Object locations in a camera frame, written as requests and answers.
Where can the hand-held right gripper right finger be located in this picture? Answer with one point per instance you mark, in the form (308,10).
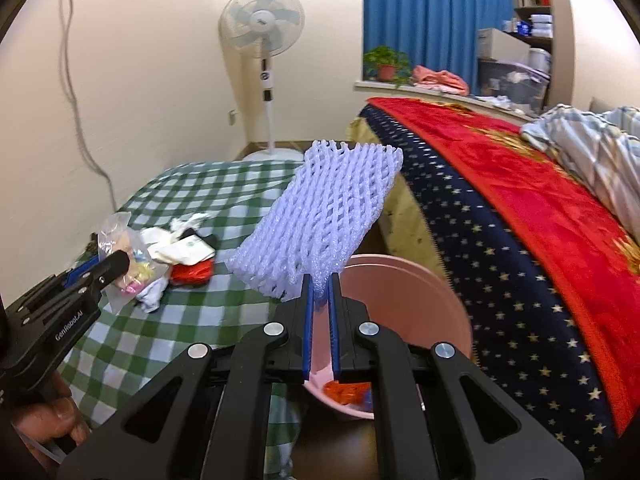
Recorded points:
(334,330)

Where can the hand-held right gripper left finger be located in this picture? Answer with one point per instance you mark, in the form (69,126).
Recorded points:
(307,330)

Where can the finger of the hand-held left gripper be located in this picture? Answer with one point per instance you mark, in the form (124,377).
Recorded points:
(107,266)
(82,268)

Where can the clear plastic bag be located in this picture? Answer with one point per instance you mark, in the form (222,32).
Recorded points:
(122,240)

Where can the white paper packet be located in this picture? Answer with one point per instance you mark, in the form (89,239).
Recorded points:
(175,252)

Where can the pink plastic bucket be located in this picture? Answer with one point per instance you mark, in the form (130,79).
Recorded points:
(400,300)

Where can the red plastic wrapper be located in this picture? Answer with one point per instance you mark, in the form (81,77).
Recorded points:
(192,272)

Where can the white foam fruit net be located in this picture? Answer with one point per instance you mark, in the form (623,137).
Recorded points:
(325,200)

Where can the person's left hand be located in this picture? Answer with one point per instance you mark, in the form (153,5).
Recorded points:
(47,420)

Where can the white crumpled wrapper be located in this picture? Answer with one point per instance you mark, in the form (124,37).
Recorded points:
(152,295)

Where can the orange red wrapper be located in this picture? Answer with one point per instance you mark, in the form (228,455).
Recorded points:
(345,392)

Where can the green checked tablecloth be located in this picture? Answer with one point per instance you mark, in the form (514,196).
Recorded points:
(200,190)

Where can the yellow bed skirt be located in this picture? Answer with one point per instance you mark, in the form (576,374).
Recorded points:
(405,225)

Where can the bed with red blanket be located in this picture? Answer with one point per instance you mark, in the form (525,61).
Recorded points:
(475,260)

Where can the red floral blanket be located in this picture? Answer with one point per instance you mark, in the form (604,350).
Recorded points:
(500,170)

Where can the potted green plant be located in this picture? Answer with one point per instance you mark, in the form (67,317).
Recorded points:
(386,71)

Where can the pink folded cloth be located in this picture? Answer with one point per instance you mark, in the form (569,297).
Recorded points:
(440,80)

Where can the white clothes pile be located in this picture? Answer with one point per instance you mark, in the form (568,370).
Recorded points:
(500,102)

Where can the white standing fan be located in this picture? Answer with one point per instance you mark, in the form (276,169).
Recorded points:
(262,20)

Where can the clear storage box purple lid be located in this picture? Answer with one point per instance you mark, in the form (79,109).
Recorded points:
(500,77)

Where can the blue white striped quilt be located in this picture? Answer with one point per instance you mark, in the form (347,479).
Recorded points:
(590,145)

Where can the grey cardboard box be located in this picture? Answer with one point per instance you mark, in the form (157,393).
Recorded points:
(500,42)

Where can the blue curtain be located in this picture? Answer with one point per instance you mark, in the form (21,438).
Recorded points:
(430,10)

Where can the white plastic container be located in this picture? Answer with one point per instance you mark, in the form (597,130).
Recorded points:
(539,60)

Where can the stack of white blue packs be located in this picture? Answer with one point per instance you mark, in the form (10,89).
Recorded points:
(540,25)

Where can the wooden shelf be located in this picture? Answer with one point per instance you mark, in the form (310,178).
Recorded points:
(562,35)

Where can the white wall socket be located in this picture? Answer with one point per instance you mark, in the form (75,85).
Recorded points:
(232,116)

